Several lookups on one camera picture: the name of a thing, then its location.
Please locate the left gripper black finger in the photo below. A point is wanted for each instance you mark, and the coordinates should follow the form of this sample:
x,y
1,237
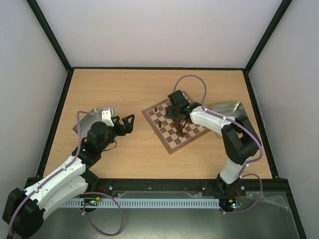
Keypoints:
x,y
116,120
128,123

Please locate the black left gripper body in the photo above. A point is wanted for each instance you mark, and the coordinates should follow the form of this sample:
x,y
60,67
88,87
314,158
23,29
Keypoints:
x,y
121,132

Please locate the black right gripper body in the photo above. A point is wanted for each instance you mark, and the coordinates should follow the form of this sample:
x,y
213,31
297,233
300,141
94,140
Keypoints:
x,y
172,112

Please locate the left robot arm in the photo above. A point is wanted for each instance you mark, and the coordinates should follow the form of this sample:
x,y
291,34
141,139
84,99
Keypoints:
x,y
26,210

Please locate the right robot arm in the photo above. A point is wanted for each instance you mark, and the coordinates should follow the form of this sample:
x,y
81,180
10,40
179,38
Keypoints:
x,y
239,137

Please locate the pile of dark chess pieces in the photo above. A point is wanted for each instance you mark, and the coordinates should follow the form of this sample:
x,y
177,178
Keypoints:
x,y
177,124

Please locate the wooden chess board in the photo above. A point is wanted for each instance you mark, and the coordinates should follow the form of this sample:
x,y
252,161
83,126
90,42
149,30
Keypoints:
x,y
166,133

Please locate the silver tin lid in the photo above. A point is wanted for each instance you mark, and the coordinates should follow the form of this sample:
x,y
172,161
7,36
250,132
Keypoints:
x,y
87,120

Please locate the gold tin box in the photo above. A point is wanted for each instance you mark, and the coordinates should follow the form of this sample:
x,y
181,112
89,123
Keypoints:
x,y
230,109

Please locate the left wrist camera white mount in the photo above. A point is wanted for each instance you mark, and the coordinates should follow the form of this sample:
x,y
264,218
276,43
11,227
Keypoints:
x,y
107,115

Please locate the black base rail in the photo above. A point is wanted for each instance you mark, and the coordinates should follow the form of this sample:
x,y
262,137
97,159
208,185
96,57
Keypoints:
x,y
208,187

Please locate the light blue cable duct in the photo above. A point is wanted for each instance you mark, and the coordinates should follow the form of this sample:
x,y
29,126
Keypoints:
x,y
157,204

